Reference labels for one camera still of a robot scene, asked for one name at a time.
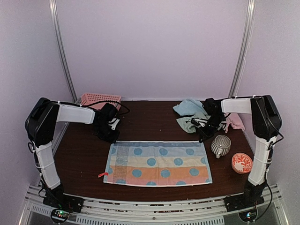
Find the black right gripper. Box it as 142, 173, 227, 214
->
199, 114, 225, 142

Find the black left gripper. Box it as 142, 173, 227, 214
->
94, 122, 120, 143

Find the blue polka dot striped towel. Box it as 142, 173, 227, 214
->
98, 141, 213, 188

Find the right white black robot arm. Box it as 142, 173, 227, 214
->
198, 95, 284, 207

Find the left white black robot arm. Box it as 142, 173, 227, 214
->
25, 97, 120, 208

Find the grey striped ceramic mug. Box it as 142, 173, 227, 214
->
211, 135, 232, 158

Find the pale green terry towel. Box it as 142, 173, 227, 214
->
176, 112, 210, 134

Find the pink perforated plastic basket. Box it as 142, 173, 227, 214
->
81, 92, 121, 110

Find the light blue terry towel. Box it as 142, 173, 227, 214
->
173, 98, 208, 116

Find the pink cloth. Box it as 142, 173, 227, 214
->
221, 113, 245, 133

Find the orange patterned ceramic bowl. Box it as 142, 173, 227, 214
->
232, 153, 253, 174

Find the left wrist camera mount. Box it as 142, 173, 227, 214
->
108, 118, 120, 130

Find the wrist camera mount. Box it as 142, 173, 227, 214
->
108, 118, 120, 130
191, 117, 208, 128

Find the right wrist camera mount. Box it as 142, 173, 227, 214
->
191, 117, 208, 128

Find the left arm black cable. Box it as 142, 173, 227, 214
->
82, 100, 131, 118

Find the front aluminium rail base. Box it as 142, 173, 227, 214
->
17, 185, 291, 225

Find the right aluminium frame post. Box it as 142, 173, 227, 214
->
228, 0, 256, 98

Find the aluminium frame post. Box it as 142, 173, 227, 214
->
49, 0, 78, 102
228, 0, 256, 98

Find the left aluminium frame post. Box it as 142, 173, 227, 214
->
49, 0, 78, 102

